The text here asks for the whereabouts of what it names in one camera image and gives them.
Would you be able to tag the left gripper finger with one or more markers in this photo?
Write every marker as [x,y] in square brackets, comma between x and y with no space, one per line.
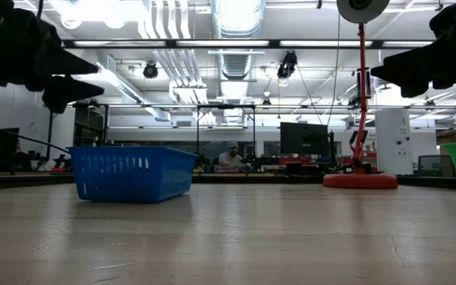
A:
[71,93]
[75,65]

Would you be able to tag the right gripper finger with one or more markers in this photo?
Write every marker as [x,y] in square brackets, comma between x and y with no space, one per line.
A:
[415,90]
[410,69]

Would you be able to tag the blue plastic basket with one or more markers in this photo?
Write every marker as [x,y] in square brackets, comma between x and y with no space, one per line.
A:
[133,174]

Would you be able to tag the black storage shelf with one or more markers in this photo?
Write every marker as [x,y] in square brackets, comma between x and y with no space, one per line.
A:
[89,126]

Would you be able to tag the white square pillar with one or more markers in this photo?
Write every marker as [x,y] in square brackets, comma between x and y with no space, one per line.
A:
[392,134]

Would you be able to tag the black ceiling spotlight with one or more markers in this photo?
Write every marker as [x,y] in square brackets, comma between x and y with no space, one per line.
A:
[150,70]
[287,65]

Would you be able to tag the grey background monitor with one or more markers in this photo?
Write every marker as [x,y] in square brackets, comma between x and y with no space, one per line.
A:
[435,166]

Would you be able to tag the small black monitor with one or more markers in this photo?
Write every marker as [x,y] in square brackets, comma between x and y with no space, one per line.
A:
[8,142]

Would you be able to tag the red desk lamp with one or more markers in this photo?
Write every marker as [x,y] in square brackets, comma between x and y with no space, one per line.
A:
[360,181]

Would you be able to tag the large black monitor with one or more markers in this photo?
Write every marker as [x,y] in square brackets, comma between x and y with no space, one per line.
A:
[303,138]

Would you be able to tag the person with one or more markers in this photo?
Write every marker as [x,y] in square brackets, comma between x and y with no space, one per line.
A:
[232,160]

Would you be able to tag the black metal frame stand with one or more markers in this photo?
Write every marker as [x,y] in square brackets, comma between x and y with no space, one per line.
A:
[226,106]

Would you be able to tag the black aluminium rig frame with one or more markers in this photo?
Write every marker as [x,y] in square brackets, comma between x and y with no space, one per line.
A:
[275,179]

